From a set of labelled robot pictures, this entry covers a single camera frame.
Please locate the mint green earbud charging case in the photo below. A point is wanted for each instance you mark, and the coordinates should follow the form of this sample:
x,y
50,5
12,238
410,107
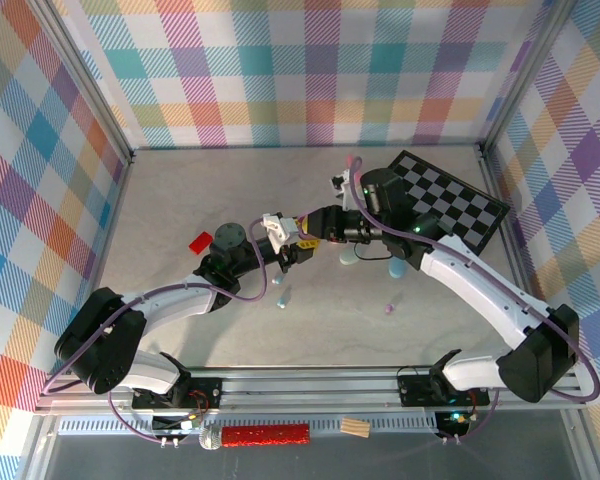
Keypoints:
x,y
349,257

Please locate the blue earbud charging case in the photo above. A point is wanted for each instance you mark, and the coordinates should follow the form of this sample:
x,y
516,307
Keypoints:
x,y
397,269

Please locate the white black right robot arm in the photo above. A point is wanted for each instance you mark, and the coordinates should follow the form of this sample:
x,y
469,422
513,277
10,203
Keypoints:
x,y
480,285

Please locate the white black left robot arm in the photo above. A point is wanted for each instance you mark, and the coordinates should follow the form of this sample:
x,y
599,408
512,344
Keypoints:
x,y
100,340

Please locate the red plastic block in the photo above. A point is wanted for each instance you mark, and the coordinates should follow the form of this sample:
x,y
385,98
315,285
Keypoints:
x,y
200,243

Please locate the black grey chessboard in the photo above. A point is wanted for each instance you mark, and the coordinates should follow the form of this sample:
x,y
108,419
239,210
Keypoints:
x,y
455,200

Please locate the small wooden block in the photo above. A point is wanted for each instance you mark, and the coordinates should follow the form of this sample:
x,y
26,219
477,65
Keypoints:
x,y
355,428

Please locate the small controller board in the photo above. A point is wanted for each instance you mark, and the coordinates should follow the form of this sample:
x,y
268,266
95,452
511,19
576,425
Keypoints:
x,y
455,420
172,425

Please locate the red glitter microphone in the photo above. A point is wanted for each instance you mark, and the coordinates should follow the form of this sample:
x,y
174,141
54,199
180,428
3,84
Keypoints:
x,y
265,436

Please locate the aluminium side rail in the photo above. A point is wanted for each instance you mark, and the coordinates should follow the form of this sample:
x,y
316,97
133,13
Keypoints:
x,y
113,225
509,235

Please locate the aluminium slotted base rail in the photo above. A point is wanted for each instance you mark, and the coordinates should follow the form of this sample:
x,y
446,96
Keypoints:
x,y
310,387

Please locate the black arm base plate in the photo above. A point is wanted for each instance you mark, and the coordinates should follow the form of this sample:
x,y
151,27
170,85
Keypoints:
x,y
415,390
205,390

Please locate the aluminium frame post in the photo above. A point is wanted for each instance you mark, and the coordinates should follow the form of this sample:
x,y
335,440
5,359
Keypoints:
x,y
522,75
82,75

